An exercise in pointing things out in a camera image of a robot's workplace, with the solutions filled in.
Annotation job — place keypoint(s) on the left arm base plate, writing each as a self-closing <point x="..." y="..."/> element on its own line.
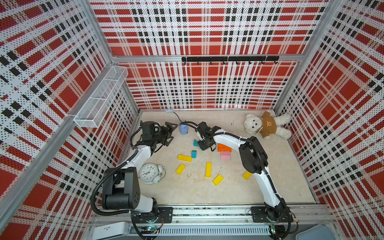
<point x="159" y="216"/>

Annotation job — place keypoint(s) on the yellow block lower left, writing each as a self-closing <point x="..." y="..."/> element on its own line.
<point x="180" y="169"/>

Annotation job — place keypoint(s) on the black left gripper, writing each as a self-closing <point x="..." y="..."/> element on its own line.
<point x="167" y="133"/>

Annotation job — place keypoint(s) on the pink block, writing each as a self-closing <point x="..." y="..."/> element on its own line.
<point x="225" y="157"/>
<point x="225" y="153"/>

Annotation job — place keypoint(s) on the yellow upright block centre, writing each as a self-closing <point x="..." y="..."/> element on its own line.
<point x="208" y="169"/>

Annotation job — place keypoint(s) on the white box bottom left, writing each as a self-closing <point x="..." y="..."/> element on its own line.
<point x="111" y="231"/>

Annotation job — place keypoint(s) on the white twin-bell alarm clock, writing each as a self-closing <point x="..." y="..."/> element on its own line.
<point x="152" y="174"/>

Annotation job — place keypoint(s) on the yellow block right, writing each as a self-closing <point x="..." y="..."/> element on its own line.
<point x="247" y="175"/>

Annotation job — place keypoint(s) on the yellow block upper left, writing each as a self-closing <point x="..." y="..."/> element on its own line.
<point x="184" y="158"/>

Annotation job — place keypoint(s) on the blue plastic toy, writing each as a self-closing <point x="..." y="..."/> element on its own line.
<point x="184" y="129"/>

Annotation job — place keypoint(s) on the orange block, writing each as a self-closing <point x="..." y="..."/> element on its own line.
<point x="224" y="148"/>

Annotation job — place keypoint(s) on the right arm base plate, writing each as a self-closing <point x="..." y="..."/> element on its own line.
<point x="265" y="214"/>

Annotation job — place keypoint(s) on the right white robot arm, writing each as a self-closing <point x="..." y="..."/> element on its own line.
<point x="254" y="160"/>

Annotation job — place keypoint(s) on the grey bin bottom right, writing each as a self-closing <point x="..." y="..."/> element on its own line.
<point x="320" y="232"/>

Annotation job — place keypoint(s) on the white teddy bear brown hoodie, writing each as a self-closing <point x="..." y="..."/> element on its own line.
<point x="267" y="125"/>

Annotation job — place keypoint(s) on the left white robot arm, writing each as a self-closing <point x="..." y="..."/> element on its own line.
<point x="119" y="192"/>

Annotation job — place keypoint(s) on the black wall hook rail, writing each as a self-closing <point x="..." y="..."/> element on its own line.
<point x="261" y="59"/>

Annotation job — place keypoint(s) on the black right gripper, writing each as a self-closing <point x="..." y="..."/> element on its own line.
<point x="203" y="148"/>

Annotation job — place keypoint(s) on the yellow block bottom centre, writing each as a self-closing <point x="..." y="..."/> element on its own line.
<point x="218" y="179"/>

